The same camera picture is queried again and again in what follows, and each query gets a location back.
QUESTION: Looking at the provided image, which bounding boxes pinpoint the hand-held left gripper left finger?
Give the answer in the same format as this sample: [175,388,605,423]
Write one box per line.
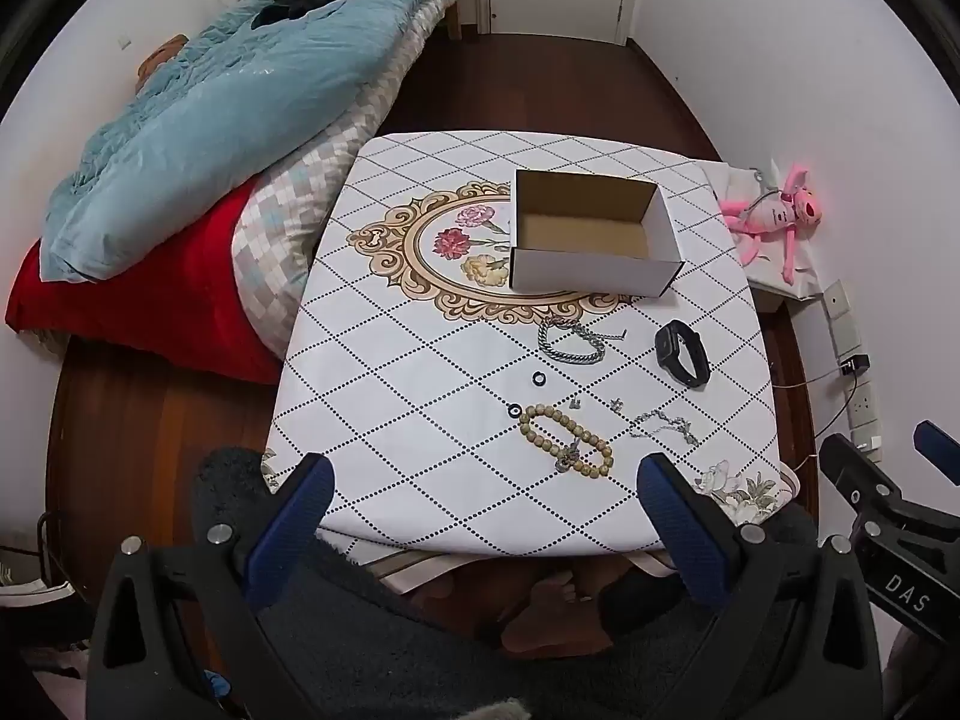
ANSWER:
[86,452,336,720]

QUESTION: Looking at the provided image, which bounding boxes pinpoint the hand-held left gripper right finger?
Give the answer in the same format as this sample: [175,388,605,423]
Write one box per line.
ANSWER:
[636,452,884,720]

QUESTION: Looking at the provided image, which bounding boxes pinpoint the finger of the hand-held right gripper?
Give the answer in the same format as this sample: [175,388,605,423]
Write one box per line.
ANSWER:
[819,433,902,524]
[913,420,960,486]

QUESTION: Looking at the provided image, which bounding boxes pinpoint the thin silver necklace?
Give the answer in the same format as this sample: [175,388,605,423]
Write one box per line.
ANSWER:
[630,409,701,446]

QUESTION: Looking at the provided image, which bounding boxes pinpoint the black smartwatch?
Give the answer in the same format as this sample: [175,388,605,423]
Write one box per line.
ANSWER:
[655,320,712,389]

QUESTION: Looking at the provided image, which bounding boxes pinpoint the wooden bead bracelet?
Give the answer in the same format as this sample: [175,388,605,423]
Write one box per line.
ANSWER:
[519,403,614,479]

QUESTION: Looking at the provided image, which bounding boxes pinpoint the silver chain bracelet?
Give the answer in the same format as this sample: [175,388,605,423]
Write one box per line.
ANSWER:
[538,315,627,367]

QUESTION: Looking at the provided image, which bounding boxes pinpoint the cardboard box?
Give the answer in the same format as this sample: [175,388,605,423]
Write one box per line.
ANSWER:
[508,169,683,297]

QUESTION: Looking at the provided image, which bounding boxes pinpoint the dark fuzzy trousers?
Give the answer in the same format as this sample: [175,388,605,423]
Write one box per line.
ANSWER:
[190,446,826,720]

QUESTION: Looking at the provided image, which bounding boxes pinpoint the person's bare foot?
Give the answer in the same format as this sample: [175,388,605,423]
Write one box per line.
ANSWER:
[499,570,613,658]

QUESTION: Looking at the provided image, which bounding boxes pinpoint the white diamond-pattern tablecloth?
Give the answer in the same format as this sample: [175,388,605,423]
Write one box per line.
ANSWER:
[266,131,800,557]

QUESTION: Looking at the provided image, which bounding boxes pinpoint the red blanket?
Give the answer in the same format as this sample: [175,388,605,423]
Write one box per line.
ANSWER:
[6,184,287,388]

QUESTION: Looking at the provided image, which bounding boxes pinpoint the pink plush toy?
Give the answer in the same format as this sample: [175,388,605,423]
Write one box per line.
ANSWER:
[720,160,826,286]

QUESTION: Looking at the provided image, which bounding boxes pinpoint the checked quilt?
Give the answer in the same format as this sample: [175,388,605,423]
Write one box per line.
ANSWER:
[231,0,452,361]

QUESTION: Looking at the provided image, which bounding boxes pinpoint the white bag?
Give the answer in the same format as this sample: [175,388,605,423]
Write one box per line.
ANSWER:
[701,160,827,305]

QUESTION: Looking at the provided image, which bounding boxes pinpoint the light blue duvet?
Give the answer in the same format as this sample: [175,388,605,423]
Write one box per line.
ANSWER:
[41,0,481,284]

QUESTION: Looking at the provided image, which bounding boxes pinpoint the brown plush toy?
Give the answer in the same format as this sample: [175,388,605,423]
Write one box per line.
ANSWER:
[135,34,189,91]

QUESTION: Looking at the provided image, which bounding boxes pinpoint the thin charger cable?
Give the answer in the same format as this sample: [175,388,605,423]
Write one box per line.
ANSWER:
[771,369,860,432]

